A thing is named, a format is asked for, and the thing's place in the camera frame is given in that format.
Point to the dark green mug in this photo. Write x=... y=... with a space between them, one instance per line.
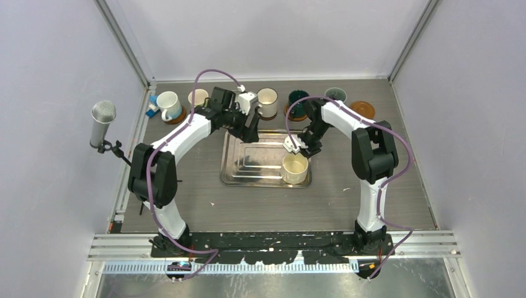
x=294 y=97

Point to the aluminium front rail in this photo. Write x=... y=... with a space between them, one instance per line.
x=131 y=253

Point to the silver microphone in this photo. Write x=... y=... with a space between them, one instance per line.
x=103 y=113

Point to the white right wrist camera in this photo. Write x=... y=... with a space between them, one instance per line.
x=293 y=144

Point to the dark walnut wooden coaster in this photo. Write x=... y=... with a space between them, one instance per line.
x=267 y=118

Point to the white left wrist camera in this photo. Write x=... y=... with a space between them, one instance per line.
x=245 y=100

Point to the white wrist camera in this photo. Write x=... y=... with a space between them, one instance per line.
x=293 y=144
x=245 y=100

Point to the white grey mug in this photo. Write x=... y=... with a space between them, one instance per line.
x=170 y=106

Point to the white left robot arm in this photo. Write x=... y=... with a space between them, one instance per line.
x=217 y=113

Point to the cream mug green handle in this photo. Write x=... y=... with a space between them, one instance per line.
x=197 y=97

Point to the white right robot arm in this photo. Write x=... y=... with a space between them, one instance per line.
x=373 y=157

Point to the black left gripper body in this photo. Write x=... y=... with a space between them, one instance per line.
x=234 y=122

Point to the large cream mug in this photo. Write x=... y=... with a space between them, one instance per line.
x=294 y=168

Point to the silver metal tray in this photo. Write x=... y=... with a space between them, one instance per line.
x=257 y=164

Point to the orange wooden coaster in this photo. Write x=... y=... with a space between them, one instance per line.
x=291 y=116
x=363 y=108
x=178 y=119

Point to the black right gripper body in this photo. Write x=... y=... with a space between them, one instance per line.
x=311 y=139

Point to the blue toy brick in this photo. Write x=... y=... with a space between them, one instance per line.
x=153 y=108

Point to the white mug brown base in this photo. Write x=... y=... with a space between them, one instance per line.
x=267 y=102

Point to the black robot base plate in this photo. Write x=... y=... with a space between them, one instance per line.
x=270 y=247

